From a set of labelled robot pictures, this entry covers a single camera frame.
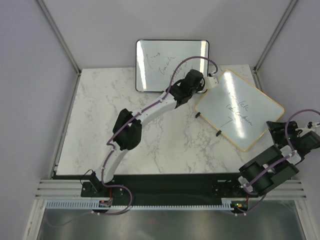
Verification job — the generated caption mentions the yellow-framed whiteboard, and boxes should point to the yellow-framed whiteboard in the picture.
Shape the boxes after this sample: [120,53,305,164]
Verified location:
[195,69,285,152]

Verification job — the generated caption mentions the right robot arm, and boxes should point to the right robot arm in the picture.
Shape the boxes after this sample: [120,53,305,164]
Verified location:
[228,121,320,197]

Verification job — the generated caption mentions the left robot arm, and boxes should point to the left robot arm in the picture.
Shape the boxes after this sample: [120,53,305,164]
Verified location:
[90,69,209,197]

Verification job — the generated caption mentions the black-framed whiteboard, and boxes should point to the black-framed whiteboard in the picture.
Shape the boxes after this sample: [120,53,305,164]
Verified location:
[135,39,210,93]

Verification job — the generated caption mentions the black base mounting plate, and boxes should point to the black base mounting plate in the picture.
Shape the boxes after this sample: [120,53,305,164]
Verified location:
[52,173,288,201]

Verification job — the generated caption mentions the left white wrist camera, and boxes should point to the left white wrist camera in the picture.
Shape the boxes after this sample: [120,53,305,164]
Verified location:
[204,74,219,90]

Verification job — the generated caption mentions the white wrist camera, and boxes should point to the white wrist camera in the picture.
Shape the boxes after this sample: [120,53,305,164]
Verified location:
[296,121,320,135]
[204,74,219,90]

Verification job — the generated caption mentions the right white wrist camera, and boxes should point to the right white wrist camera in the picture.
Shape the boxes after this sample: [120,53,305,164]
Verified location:
[296,121,320,135]

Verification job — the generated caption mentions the white slotted cable duct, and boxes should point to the white slotted cable duct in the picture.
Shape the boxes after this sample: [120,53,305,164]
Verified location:
[46,199,234,211]

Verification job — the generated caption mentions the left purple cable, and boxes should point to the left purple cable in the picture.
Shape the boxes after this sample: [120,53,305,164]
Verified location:
[46,56,219,228]

